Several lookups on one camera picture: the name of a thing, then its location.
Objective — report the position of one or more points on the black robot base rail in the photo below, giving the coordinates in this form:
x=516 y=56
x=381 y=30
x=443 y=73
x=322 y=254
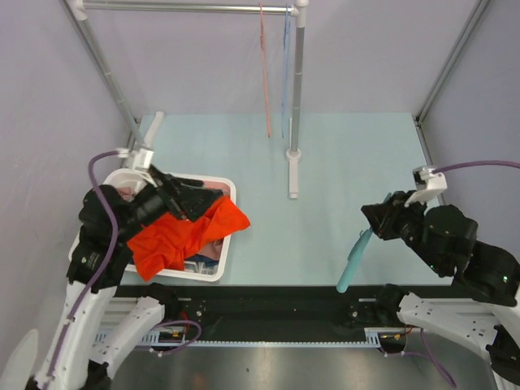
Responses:
x=283 y=314

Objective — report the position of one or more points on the aluminium corner frame post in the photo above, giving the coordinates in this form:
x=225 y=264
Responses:
x=454 y=56

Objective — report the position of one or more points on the blue t shirt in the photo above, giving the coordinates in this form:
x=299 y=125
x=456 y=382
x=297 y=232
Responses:
x=199 y=260

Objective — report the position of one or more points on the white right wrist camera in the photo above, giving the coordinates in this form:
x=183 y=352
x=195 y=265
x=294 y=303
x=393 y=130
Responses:
x=429 y=184

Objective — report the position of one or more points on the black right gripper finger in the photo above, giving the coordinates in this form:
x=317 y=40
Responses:
x=377 y=224
x=377 y=212

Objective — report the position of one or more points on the pink printed t shirt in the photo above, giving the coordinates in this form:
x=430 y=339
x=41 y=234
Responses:
x=211 y=250

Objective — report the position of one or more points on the pink clothes hanger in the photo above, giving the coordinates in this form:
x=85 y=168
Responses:
x=265 y=72

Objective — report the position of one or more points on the white slotted cable duct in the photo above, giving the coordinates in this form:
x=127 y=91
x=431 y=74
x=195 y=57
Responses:
x=151 y=339

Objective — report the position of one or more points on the metal clothes rack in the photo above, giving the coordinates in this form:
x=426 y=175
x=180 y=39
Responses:
x=297 y=11

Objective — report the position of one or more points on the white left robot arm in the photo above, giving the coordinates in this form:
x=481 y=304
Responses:
x=75 y=360

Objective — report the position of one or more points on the teal clothes hanger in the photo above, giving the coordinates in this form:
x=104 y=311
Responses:
x=354 y=260

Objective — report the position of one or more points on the orange t shirt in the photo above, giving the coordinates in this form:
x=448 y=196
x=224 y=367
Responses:
x=168 y=242

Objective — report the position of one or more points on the light blue clothes hanger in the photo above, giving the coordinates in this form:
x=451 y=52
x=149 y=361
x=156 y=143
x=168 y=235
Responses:
x=286 y=44

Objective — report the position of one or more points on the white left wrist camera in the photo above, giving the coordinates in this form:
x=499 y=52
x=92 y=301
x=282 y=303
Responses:
x=136 y=159

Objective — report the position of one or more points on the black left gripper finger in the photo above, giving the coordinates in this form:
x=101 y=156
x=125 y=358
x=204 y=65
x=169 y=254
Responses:
x=194 y=204
x=180 y=183

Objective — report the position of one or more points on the white plastic laundry basket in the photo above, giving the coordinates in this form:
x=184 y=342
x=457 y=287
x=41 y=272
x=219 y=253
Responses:
x=219 y=260

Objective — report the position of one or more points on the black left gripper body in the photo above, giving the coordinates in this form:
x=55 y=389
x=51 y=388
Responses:
x=161 y=200

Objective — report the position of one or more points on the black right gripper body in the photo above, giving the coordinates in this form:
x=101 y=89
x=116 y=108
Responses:
x=403 y=222

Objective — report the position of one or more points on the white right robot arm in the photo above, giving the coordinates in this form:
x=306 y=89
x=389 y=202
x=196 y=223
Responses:
x=446 y=240

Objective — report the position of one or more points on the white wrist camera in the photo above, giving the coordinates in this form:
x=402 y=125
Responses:
x=429 y=184
x=136 y=159

